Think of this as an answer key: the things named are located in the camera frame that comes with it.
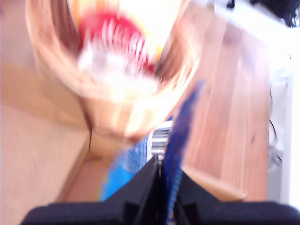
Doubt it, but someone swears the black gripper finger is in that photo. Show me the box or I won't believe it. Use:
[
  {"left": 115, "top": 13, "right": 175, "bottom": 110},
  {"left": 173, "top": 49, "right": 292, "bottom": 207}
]
[
  {"left": 175, "top": 172, "right": 220, "bottom": 225},
  {"left": 102, "top": 155, "right": 161, "bottom": 225}
]

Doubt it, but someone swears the blue Terry's orange egg bag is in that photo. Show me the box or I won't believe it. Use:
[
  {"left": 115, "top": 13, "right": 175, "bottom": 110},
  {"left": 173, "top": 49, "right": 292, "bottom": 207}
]
[{"left": 100, "top": 79, "right": 207, "bottom": 225}]

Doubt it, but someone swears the white egg bag black script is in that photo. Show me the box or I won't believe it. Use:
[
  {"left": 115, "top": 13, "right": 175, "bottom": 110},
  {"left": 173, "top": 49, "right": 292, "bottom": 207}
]
[{"left": 77, "top": 44, "right": 162, "bottom": 99}]

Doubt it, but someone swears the red and yellow egg bag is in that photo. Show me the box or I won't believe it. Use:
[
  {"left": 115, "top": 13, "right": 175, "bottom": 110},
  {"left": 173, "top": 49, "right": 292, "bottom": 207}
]
[{"left": 77, "top": 11, "right": 158, "bottom": 78}]

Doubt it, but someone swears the brown cardboard box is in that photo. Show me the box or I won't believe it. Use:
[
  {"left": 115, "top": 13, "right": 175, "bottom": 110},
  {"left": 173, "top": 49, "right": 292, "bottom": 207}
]
[{"left": 0, "top": 63, "right": 247, "bottom": 225}]

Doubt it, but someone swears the woven wicker basket with handle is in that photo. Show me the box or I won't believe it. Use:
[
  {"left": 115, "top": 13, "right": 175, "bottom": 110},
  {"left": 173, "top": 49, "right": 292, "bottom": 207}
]
[{"left": 24, "top": 0, "right": 204, "bottom": 141}]

